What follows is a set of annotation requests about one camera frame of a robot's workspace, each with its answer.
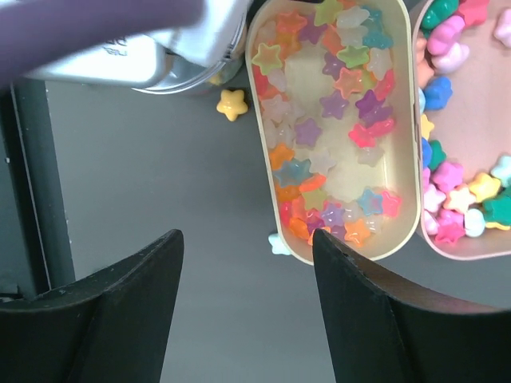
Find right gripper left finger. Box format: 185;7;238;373
1;230;184;382

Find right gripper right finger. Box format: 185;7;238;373
312;230;510;382

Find tan tray translucent star candies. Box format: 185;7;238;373
245;1;422;263

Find clear round jar lid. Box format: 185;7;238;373
135;14;246;95

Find pink tray opaque star candies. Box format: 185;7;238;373
410;1;510;261

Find clear plastic jar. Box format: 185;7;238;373
191;22;247;94

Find yellow star candy by jar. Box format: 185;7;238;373
216;89;248;122

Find aluminium front frame rail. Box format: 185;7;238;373
1;80;75;298

